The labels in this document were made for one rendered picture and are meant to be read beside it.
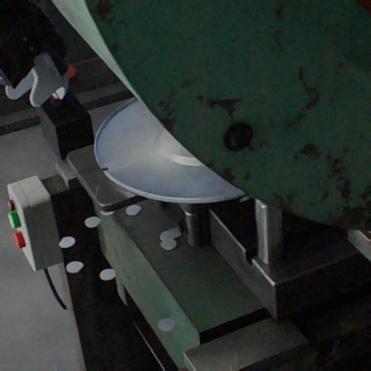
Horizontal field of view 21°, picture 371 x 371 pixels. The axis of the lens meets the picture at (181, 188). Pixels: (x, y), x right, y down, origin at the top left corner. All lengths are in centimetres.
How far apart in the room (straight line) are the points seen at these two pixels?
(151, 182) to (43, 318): 106
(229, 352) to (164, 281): 15
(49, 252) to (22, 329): 69
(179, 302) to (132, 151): 21
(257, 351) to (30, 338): 108
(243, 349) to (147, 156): 28
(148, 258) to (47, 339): 89
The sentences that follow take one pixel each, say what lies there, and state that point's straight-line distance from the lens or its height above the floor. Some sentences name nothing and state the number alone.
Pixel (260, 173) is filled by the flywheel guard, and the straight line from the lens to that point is 74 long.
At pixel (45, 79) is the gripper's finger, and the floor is 97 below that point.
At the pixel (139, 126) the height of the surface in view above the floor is 78.
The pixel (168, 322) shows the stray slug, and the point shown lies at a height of 65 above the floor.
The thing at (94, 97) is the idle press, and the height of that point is 3.
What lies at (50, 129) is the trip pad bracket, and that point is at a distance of 156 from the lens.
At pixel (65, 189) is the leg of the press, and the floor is 62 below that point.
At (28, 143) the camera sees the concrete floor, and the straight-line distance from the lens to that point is 285.
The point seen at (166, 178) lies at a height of 78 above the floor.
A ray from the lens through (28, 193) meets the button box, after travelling 153.
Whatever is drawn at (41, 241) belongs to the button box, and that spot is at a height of 55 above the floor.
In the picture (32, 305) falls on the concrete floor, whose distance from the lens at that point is 229.
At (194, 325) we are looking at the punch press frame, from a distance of 123.
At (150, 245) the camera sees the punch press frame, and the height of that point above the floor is 64.
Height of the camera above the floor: 149
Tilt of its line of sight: 35 degrees down
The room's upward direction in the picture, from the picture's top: 6 degrees counter-clockwise
